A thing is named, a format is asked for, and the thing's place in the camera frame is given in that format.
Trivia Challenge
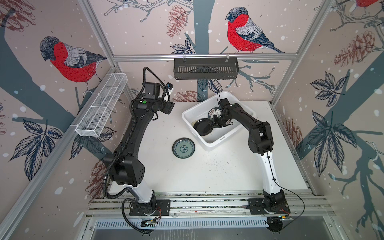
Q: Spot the black round plate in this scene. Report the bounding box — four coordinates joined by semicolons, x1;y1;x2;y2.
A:
193;118;214;137

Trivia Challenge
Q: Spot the teal patterned small plate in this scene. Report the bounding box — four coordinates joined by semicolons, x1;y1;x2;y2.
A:
172;138;196;159

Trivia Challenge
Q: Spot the green rim plate front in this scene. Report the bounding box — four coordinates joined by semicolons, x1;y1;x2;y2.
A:
208;107;222;121

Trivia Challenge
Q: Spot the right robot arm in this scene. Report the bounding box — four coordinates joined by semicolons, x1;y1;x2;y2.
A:
209;99;287;214

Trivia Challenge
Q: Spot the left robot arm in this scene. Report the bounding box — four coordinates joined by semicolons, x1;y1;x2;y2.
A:
102;83;175;216

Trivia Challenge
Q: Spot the white plastic bin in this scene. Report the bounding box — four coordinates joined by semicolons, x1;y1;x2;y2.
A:
182;91;257;152

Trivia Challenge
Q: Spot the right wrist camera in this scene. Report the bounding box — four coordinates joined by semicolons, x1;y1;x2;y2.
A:
218;98;231;111

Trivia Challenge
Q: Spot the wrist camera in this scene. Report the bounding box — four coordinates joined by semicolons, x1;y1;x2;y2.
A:
218;98;231;111
164;83;174;102

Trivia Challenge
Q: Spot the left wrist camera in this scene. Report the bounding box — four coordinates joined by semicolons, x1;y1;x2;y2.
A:
164;83;174;102

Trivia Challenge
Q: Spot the black wire hanging basket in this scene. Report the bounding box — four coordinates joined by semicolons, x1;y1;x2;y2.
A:
173;57;240;81

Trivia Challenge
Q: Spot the horizontal aluminium frame bar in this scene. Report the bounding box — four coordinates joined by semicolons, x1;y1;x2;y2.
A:
113;53;298;63

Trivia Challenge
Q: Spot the white wire mesh basket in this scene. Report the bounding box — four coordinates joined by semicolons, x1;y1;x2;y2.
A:
76;73;128;137

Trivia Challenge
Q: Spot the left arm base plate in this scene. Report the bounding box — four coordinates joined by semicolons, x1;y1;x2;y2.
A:
129;200;171;217

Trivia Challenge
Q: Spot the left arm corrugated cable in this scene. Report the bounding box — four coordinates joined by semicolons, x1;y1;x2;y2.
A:
101;66;169;235

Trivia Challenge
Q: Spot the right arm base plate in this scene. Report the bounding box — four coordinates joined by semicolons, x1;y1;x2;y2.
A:
246;198;291;215

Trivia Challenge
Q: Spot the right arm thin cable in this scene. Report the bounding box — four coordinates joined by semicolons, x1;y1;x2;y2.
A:
266;151;306;230

